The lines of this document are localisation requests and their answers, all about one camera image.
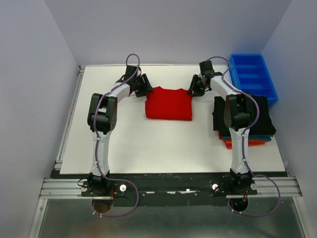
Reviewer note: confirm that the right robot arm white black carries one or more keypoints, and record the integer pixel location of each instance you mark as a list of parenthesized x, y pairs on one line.
[(241, 112)]

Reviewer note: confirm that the left aluminium extrusion rail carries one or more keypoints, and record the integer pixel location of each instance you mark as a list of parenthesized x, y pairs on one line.
[(60, 189)]

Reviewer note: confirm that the blue plastic bin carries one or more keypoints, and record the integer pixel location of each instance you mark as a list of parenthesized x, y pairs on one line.
[(249, 74)]

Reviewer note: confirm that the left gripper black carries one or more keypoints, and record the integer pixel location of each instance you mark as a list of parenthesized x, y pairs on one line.
[(146, 87)]

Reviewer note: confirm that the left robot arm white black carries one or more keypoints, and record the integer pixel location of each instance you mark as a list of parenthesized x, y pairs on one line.
[(102, 119)]

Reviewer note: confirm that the red t shirt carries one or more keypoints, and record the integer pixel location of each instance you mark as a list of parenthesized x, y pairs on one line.
[(219, 136), (168, 104)]

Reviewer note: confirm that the black folded t shirt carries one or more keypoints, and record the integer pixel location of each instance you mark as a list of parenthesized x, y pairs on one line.
[(263, 127)]

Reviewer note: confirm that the aluminium extrusion rail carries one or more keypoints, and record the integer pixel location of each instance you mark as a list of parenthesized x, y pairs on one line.
[(264, 188), (60, 189)]

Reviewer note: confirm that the red folded t shirt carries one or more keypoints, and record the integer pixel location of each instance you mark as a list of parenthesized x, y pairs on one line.
[(219, 136)]

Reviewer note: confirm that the right aluminium extrusion rail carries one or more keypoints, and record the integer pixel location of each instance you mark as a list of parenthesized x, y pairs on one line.
[(264, 188)]

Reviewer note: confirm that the side aluminium table rail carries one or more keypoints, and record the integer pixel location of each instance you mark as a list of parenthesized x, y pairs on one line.
[(59, 157)]

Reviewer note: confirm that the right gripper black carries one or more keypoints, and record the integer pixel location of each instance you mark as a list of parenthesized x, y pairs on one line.
[(192, 87)]

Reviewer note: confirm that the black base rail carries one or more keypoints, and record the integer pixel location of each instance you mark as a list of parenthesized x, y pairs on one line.
[(164, 189)]

